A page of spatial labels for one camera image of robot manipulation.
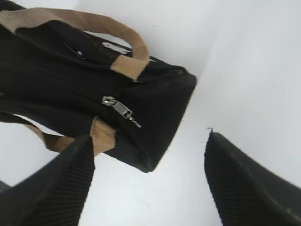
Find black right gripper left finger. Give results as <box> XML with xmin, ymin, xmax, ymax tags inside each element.
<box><xmin>0</xmin><ymin>136</ymin><xmax>95</xmax><ymax>226</ymax></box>

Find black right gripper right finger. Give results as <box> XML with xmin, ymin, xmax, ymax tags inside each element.
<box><xmin>204</xmin><ymin>132</ymin><xmax>301</xmax><ymax>226</ymax></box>

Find silver metal zipper pull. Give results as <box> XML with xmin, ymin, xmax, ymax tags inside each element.
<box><xmin>102</xmin><ymin>96</ymin><xmax>142</xmax><ymax>128</ymax></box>

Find black tote bag tan handles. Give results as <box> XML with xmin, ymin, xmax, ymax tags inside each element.
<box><xmin>0</xmin><ymin>0</ymin><xmax>197</xmax><ymax>173</ymax></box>

